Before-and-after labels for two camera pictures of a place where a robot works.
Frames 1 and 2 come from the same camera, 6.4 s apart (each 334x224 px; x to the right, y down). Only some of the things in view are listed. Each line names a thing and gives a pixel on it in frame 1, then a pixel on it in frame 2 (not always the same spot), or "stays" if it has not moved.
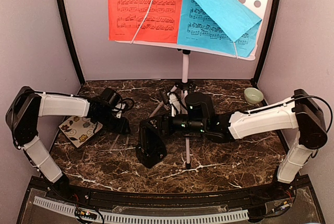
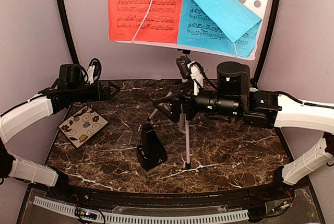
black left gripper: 121,127 -> 105,90
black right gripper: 162,120 -> 185,95
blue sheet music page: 212,19 stays
